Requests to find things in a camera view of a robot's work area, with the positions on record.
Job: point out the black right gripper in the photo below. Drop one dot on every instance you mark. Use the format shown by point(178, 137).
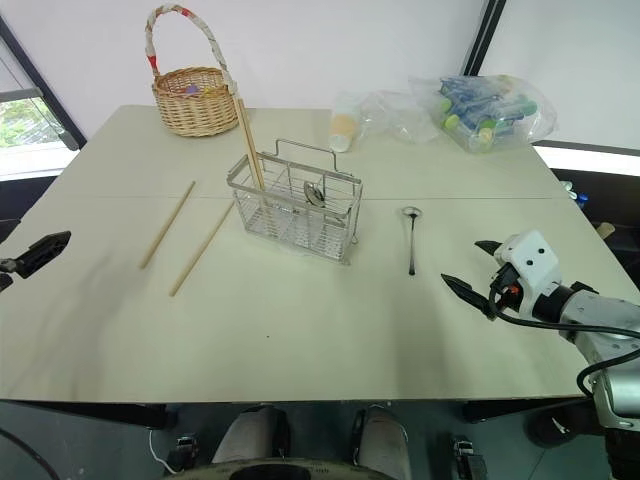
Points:
point(509, 276)

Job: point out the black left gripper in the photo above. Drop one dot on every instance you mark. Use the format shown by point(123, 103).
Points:
point(6, 264)

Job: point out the metal spoon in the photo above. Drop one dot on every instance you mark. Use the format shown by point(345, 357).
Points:
point(314, 194)
point(412, 240)

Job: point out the plastic bag of bottles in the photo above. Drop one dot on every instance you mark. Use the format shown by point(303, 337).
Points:
point(485, 112)

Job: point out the black window frame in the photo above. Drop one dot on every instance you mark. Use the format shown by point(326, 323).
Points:
point(45, 90)

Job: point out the wooden chopstick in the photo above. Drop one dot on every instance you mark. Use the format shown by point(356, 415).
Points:
point(248, 145)
point(167, 225)
point(200, 250)
point(254, 150)

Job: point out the grey robot knee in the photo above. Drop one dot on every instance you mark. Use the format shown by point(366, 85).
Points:
point(247, 435)
point(382, 440)

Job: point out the small wooden block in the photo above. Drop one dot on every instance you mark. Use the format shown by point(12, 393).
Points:
point(605, 231)

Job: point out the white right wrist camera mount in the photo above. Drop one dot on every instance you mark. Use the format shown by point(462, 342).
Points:
point(532, 260)

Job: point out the empty clear plastic bag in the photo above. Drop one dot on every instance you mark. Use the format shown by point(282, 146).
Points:
point(395, 117)

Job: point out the grey robot right knee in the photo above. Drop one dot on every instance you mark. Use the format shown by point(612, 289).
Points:
point(382, 440)

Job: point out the black wall bar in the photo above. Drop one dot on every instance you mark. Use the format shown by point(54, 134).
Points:
point(482, 35)

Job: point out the purple toy piece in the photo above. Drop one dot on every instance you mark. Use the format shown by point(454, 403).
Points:
point(191, 90)

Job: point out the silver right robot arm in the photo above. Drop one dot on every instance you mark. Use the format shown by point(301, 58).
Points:
point(605, 325)

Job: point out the grey robot left knee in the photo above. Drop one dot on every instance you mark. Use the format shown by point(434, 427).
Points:
point(247, 435)

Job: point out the black table caster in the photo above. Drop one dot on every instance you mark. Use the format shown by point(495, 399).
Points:
point(467, 457)
point(555, 425)
point(184, 450)

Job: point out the dark rounded robot base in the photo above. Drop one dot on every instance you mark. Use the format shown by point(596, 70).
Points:
point(280, 470)

